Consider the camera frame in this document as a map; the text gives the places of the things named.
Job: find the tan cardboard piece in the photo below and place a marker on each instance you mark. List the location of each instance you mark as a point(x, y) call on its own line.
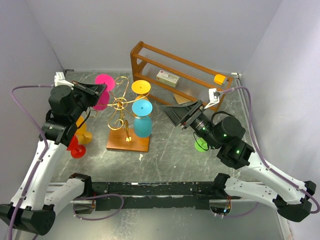
point(180, 99)

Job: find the red plastic wine glass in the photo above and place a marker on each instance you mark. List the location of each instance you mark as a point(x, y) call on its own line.
point(76, 149)

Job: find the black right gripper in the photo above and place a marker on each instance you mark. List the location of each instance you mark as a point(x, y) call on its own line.
point(177, 114)

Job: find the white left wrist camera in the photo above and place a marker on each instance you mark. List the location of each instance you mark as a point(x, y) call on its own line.
point(59, 79)

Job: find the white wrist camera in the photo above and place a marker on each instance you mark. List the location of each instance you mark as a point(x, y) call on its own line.
point(214, 97)
point(59, 79)

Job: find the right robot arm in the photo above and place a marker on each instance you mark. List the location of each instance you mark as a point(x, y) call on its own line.
point(289, 196)

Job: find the aluminium frame rail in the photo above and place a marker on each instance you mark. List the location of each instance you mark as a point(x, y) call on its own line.
point(250, 120)

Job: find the blue plastic wine glass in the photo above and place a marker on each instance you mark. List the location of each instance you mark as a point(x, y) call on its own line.
point(142, 124)

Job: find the green plastic wine glass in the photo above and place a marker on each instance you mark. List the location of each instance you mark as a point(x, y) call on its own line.
point(201, 145)

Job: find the small white card box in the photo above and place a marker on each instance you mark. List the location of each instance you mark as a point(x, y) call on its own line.
point(167, 78)

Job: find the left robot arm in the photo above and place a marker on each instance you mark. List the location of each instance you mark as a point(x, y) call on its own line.
point(30, 209)

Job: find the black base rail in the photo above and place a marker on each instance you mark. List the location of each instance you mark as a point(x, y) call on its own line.
point(159, 195)

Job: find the yellow grey box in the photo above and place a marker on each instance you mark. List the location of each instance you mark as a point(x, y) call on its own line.
point(220, 79)

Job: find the wooden shelf rack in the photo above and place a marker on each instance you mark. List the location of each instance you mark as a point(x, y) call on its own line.
point(194, 79)

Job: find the gold wire glass rack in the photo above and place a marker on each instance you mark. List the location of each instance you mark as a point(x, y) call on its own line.
point(108, 99)

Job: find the yellow plastic wine glass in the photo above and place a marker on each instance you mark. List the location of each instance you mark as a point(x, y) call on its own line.
point(141, 88)

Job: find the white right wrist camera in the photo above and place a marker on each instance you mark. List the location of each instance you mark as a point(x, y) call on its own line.
point(214, 97)

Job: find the orange plastic wine glass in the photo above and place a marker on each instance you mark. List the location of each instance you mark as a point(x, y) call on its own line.
point(83, 136)

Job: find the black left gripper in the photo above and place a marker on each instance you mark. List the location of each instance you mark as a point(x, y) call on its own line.
point(92, 90)

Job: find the wooden rack base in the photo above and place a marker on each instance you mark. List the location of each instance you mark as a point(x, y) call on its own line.
point(117, 141)

